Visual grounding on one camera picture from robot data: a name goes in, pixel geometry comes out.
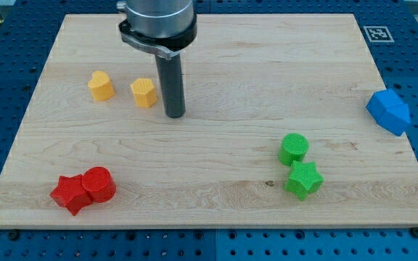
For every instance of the blue pentagon block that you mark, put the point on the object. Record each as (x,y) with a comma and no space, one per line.
(395,119)

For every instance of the wooden board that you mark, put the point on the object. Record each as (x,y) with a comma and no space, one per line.
(249,80)

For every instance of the green cylinder block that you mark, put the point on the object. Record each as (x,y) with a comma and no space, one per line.
(294,147)

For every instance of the green star block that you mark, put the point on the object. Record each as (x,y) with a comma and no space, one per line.
(303,179)

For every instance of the red star block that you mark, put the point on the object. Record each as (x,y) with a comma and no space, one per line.
(70,194)

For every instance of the yellow heart block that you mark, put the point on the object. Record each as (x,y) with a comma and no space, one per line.
(100,86)

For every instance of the red cylinder block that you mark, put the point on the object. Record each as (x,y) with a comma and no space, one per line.
(98,183)

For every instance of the yellow pentagon block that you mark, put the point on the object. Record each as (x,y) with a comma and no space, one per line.
(143,90)

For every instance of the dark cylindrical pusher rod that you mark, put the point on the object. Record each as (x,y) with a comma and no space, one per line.
(171,83)

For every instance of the white fiducial marker tag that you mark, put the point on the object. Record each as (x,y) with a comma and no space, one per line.
(378,34)

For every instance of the blue cube block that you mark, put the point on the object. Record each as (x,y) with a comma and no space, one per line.
(382,100)

